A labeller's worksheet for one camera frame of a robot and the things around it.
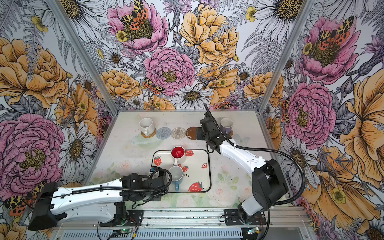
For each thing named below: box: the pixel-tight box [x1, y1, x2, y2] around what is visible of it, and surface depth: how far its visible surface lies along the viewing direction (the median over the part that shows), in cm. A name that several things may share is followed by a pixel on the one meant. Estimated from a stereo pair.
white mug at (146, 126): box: [139, 117, 155, 137], surface depth 104 cm
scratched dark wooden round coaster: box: [186, 126, 197, 140], surface depth 111 cm
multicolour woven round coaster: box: [171, 127, 186, 140], surface depth 110 cm
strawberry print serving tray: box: [151, 149, 212, 193], surface depth 93 cm
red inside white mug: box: [170, 145, 186, 166], surface depth 92 cm
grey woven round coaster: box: [156, 126, 172, 140], surface depth 111 cm
